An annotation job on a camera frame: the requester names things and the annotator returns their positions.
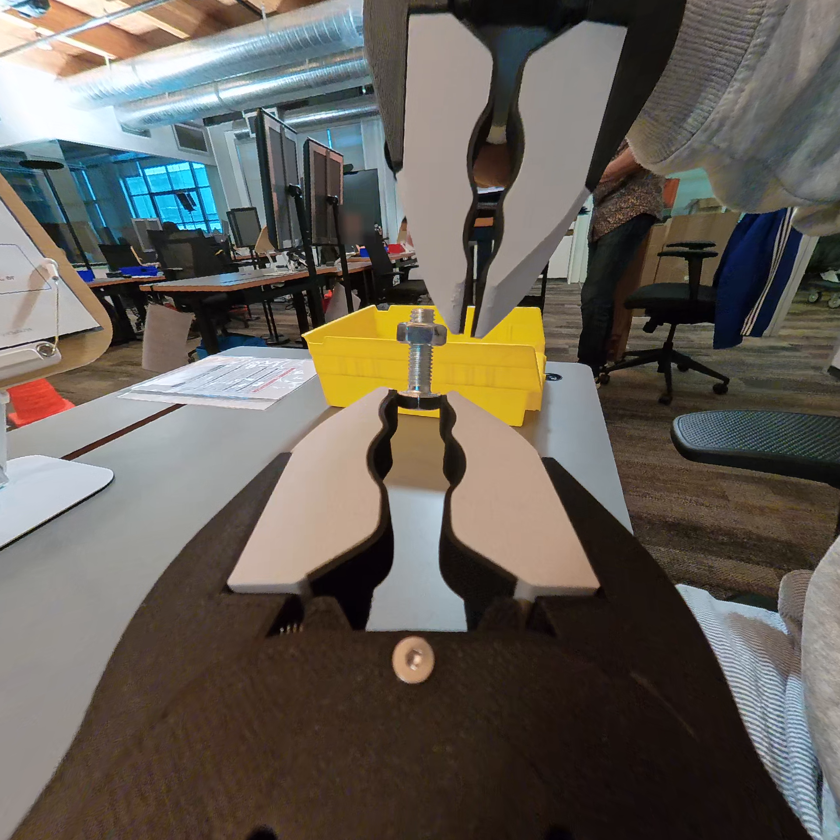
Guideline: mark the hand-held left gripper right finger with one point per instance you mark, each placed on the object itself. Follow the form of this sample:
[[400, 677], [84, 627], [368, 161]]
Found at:
[[518, 512]]

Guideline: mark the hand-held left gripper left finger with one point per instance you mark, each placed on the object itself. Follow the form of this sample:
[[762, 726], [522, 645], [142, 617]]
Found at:
[[315, 512]]

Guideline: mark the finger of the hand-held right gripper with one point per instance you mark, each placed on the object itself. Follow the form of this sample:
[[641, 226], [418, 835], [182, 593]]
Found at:
[[564, 131], [439, 131]]

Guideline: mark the yellow plastic bin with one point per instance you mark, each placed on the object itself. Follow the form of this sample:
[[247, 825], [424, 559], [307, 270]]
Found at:
[[499, 367]]

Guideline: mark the steel hex bolt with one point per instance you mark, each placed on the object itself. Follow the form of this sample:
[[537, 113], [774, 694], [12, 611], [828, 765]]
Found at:
[[420, 364]]

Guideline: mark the steel hex nut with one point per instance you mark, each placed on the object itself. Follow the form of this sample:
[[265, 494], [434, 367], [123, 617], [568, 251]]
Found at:
[[421, 335]]

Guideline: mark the person's right forearm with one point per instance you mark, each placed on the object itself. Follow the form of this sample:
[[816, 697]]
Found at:
[[741, 98]]

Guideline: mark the grey desk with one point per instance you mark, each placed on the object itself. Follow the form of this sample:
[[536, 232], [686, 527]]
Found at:
[[184, 472]]

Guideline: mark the wood-edged office desk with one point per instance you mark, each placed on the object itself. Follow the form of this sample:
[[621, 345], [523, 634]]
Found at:
[[262, 279]]

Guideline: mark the person's right hand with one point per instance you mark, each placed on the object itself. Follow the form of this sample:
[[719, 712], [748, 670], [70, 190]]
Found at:
[[492, 164]]

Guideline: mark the black monitor on pole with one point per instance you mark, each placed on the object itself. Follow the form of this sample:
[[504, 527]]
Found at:
[[323, 190], [279, 184]]

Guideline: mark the laminated paper sheet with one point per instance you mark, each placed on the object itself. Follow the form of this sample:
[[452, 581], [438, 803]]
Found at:
[[223, 380]]

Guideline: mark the cardboard box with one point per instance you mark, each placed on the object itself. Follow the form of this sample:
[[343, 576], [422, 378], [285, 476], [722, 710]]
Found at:
[[695, 226]]

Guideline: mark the grey cardboard sheet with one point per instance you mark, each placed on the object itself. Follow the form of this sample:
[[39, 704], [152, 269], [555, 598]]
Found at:
[[167, 338]]

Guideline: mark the blue striped jacket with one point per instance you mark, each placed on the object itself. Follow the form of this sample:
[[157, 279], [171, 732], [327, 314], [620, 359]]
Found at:
[[741, 289]]

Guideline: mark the black mesh office chair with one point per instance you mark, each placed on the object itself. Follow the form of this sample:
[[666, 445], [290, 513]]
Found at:
[[754, 436]]

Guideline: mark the paned window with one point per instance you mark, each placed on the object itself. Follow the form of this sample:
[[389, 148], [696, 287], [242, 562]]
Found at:
[[167, 193]]

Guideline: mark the person's striped shirt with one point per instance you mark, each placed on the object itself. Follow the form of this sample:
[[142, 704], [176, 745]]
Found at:
[[748, 669]]

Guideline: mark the orange traffic cone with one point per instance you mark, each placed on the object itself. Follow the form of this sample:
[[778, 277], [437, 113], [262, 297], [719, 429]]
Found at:
[[36, 403]]

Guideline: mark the blue plastic bin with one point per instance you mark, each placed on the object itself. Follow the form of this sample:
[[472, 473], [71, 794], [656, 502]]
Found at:
[[139, 270]]

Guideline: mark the black wheeled cart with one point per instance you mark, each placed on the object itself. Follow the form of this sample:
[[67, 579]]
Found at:
[[823, 282]]

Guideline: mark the black floor lamp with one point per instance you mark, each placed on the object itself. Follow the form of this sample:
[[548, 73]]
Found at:
[[43, 164]]

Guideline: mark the wooden instruction board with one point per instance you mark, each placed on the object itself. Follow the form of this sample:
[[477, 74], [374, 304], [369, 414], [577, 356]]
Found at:
[[33, 275]]

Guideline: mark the silver ventilation duct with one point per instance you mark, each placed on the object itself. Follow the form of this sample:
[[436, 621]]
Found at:
[[249, 105], [229, 59]]

